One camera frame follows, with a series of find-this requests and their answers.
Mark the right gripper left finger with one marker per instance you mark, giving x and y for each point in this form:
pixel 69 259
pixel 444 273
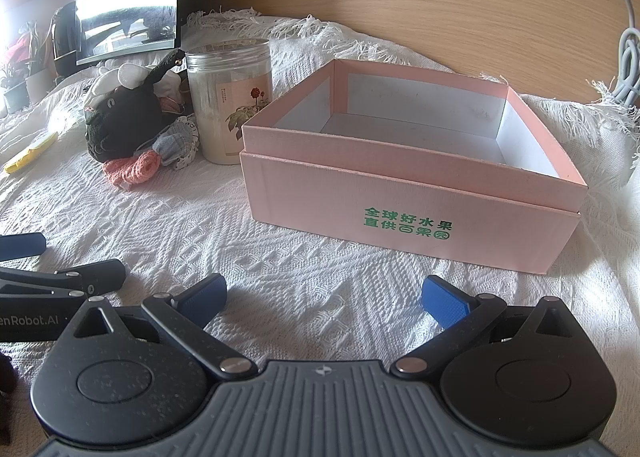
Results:
pixel 182 319

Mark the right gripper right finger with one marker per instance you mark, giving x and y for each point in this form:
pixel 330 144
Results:
pixel 464 320

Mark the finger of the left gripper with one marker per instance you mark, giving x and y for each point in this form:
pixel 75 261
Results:
pixel 21 246
pixel 95 278

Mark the pink knitted scrunchie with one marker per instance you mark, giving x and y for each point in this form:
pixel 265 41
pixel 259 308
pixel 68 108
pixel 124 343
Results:
pixel 127 172

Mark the blue grey lace scrunchie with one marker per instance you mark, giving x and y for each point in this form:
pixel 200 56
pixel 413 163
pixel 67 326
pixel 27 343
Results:
pixel 178 144

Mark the black plush cat toy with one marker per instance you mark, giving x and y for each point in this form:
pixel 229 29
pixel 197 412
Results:
pixel 129 105

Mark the yellow hair clip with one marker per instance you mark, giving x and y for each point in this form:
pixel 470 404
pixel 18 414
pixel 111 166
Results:
pixel 30 153

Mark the white woven tablecloth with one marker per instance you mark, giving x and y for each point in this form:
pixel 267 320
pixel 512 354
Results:
pixel 301 296

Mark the pink cardboard box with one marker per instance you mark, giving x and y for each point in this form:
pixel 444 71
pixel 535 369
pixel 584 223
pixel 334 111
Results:
pixel 416 160

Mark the clear jar white powder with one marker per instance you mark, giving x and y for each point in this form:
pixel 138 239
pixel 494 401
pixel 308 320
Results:
pixel 230 82

